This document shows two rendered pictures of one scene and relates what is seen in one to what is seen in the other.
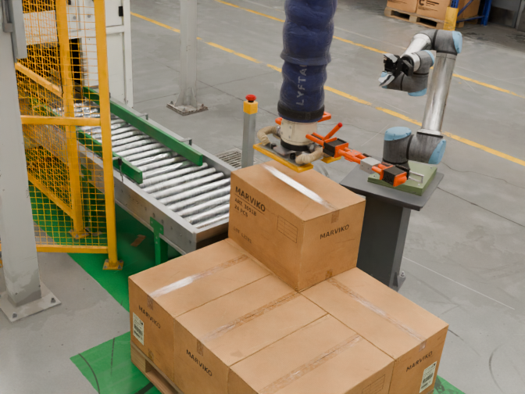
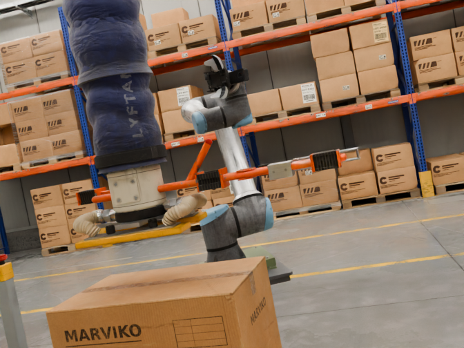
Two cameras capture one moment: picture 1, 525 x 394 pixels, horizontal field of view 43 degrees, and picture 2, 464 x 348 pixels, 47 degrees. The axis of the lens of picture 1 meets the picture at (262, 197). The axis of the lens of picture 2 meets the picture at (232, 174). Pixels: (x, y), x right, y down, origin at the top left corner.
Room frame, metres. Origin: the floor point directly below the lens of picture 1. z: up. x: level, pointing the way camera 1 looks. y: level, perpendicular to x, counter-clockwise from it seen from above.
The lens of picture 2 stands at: (1.45, 0.55, 1.33)
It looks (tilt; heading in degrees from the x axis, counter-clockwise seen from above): 3 degrees down; 326
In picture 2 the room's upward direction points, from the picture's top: 11 degrees counter-clockwise
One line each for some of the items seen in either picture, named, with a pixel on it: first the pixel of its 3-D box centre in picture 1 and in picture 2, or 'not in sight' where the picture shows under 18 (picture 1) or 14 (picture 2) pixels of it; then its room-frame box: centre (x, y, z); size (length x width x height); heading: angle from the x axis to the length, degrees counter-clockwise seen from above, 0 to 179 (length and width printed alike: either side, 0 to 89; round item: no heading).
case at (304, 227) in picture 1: (293, 219); (173, 342); (3.02, -0.17, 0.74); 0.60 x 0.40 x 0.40; 39
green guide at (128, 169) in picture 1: (74, 135); not in sight; (4.22, 1.32, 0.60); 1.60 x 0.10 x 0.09; 43
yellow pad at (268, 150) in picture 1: (282, 153); (132, 230); (2.97, -0.08, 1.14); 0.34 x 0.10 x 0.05; 42
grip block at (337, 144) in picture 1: (335, 147); (212, 179); (2.85, -0.32, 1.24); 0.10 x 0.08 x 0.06; 132
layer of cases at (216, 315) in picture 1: (280, 332); not in sight; (2.59, -0.14, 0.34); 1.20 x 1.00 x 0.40; 43
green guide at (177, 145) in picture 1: (141, 120); not in sight; (4.58, 0.93, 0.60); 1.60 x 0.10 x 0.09; 43
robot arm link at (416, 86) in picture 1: (416, 83); (237, 112); (3.21, -0.72, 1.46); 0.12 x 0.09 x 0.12; 64
